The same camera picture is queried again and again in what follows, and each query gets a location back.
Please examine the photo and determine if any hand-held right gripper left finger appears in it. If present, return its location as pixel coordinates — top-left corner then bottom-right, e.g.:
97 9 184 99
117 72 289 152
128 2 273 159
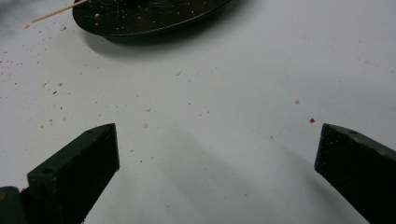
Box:
20 123 120 224

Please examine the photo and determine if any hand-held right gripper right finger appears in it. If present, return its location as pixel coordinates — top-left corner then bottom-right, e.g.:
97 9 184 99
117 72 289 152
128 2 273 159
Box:
314 123 396 224

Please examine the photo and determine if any thin wooden skewer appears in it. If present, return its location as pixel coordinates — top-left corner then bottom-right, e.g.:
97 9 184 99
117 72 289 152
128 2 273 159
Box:
31 0 90 23

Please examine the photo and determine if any black round plate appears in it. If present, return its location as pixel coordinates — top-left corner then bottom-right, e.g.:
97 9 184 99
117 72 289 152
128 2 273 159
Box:
72 0 233 40

